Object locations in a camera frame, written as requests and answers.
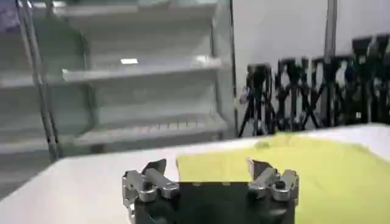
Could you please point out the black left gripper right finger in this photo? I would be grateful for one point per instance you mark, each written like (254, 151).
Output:
(274, 182)

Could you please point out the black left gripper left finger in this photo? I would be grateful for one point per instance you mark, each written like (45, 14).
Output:
(152, 179)

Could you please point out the yellow cloth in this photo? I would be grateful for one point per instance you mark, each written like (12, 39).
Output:
(320, 173)

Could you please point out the white open display shelf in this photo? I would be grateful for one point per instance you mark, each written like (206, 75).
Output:
(146, 73)

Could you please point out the grey vertical pole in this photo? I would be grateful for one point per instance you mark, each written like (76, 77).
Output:
(330, 45)

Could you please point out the grey metal rack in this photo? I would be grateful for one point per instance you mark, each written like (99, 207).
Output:
(27, 91)

